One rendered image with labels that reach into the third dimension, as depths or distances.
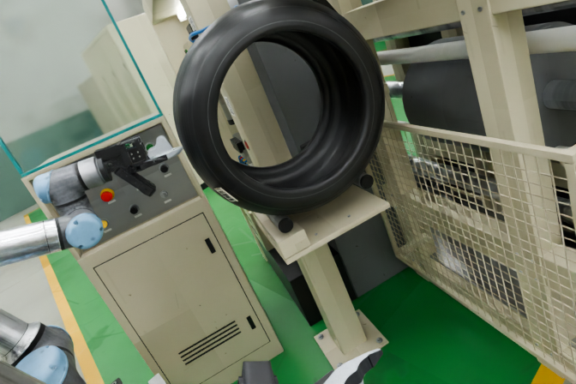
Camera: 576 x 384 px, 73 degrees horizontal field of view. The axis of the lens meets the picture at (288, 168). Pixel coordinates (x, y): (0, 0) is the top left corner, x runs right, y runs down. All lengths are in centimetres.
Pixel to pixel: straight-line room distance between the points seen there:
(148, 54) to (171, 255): 335
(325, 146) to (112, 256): 96
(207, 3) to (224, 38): 43
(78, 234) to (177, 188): 79
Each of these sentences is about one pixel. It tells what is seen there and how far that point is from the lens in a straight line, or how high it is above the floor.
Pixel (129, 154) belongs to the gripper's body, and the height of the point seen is 126.
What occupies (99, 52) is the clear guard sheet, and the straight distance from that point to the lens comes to 164.
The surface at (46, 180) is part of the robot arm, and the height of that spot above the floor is 129.
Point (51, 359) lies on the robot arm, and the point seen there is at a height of 94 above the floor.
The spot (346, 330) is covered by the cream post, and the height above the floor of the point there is 12.
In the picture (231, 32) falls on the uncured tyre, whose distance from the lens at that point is 99.
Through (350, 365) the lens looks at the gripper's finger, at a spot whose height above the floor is 106.
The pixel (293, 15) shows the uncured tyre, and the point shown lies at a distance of 104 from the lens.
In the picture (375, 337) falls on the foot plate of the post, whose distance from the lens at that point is 198.
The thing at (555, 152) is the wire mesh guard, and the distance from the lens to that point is 91.
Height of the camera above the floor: 140
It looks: 19 degrees down
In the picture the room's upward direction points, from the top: 23 degrees counter-clockwise
